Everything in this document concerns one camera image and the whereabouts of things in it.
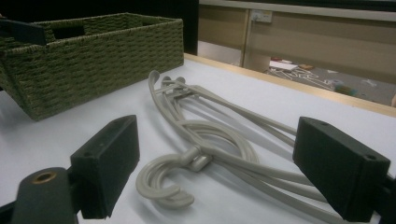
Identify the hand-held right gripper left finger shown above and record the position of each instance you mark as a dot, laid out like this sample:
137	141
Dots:
106	161

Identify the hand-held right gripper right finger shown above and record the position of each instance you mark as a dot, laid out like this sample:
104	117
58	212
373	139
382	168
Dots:
339	168

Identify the green woven basket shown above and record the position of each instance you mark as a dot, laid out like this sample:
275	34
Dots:
93	65

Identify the pile of white hangers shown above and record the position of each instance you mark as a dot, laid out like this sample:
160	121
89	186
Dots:
300	77

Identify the flat white box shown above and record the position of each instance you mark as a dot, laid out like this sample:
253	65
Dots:
283	65

